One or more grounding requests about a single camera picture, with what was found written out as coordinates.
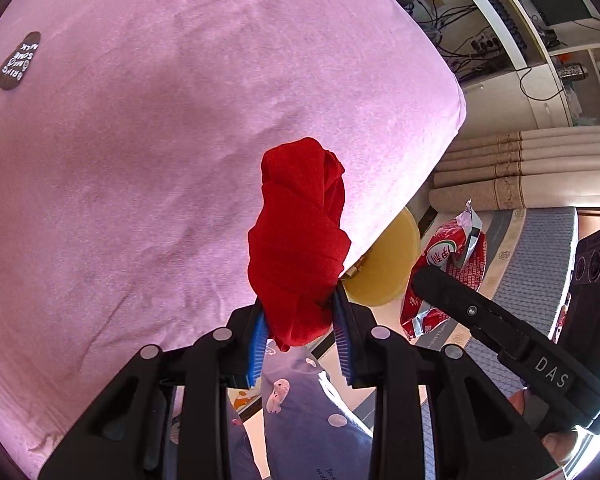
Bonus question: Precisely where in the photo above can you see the red cloth ball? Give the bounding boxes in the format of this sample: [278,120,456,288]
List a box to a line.
[247,137,352,352]

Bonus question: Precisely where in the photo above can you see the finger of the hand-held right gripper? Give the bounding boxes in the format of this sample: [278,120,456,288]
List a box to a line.
[411,265,529,359]

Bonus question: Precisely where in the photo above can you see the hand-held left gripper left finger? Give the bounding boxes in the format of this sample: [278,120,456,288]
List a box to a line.
[37,304,269,480]

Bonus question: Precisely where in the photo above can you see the black speaker panel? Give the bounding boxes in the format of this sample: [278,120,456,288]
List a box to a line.
[570,220,600,287]

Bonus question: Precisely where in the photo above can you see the stack of beige mats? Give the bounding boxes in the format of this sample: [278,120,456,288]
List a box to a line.
[428,126,600,212]

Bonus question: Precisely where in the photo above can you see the dark oval patch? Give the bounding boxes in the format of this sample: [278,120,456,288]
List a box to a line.
[0,31,42,91]

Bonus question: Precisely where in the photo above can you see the person's right hand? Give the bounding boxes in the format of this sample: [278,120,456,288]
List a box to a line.
[540,427,583,467]

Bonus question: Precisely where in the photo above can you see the power strip with cables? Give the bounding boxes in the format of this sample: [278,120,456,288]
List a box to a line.
[430,7,511,83]

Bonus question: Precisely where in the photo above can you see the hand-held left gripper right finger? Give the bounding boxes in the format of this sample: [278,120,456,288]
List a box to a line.
[331,289,564,480]

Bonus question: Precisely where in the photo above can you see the person's pajama legs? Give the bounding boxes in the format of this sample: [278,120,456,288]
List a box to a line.
[227,344,377,480]

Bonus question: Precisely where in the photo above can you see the black keyboard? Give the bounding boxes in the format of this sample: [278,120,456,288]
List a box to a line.
[456,0,529,54]

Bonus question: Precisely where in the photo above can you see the white computer desk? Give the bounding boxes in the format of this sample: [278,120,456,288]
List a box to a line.
[370,0,600,128]

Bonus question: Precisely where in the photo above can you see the red white snack wrapper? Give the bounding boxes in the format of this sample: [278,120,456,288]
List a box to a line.
[400,199,489,342]

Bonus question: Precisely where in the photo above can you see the grey patterned mat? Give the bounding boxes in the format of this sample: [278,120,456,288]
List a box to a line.
[455,206,581,391]

